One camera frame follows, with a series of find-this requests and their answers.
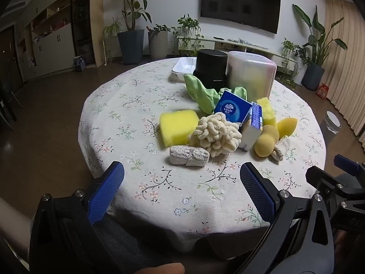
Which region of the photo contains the white plastic tray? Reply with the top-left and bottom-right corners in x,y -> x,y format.
172,57 -> 198,82

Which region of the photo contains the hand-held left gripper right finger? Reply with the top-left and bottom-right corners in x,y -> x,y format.
234,162 -> 334,274

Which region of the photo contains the green cloth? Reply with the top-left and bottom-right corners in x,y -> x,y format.
184,74 -> 248,115

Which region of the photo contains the dark display shelf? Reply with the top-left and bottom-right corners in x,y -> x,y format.
71,0 -> 96,65

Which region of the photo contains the translucent plastic box pink lid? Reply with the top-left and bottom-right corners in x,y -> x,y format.
226,51 -> 278,102

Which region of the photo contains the cream chenille wash mitt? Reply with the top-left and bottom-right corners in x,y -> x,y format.
188,113 -> 242,158

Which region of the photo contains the person's left hand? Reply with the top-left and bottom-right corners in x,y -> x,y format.
137,263 -> 186,274

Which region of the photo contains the yellow round sponge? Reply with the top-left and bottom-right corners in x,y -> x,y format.
254,125 -> 280,157

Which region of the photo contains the yellow rectangular sponge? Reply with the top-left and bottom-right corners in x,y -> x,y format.
159,111 -> 200,148
256,97 -> 278,129

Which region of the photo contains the white wall cabinet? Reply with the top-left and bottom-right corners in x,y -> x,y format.
14,0 -> 76,77

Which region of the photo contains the white knit cloth roll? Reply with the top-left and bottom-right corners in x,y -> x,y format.
271,136 -> 291,161
169,145 -> 210,167

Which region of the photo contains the thin potted plant white pot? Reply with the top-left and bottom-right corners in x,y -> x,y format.
281,38 -> 311,86

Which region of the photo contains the yellow egg-shaped sponge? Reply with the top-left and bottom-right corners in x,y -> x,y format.
276,117 -> 298,137

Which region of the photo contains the small spider plant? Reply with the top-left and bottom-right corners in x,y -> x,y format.
101,17 -> 123,60

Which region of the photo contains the large-leaf potted plant dark pot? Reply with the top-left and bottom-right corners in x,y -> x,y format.
292,4 -> 348,90

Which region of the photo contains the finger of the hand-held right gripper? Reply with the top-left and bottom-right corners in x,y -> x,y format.
306,166 -> 354,190
334,154 -> 365,177

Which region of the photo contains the beige curtain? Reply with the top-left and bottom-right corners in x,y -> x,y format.
323,0 -> 365,149

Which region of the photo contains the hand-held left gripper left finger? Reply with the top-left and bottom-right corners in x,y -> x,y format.
30,161 -> 125,274

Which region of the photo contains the tall potted plant dark pot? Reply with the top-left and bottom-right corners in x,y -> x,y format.
107,0 -> 151,65

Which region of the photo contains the black cylindrical container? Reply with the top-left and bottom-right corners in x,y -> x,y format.
193,49 -> 229,90

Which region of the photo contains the brown door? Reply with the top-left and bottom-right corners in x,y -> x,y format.
0,26 -> 23,89

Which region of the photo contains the blue tissue pack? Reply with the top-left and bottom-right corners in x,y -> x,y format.
238,102 -> 263,151
214,90 -> 253,124

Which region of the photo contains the wall-mounted television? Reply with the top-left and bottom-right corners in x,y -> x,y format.
200,0 -> 281,34

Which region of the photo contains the potted plant grey ribbed pot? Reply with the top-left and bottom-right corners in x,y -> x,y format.
147,24 -> 172,59

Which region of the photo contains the white waste bin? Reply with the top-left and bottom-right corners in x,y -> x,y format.
322,111 -> 342,134

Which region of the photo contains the dark chair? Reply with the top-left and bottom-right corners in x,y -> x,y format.
0,80 -> 18,129

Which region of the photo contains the trailing leafy potted plant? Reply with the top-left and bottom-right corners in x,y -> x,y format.
171,14 -> 204,58

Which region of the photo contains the red box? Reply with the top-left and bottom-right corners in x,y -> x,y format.
316,83 -> 330,100

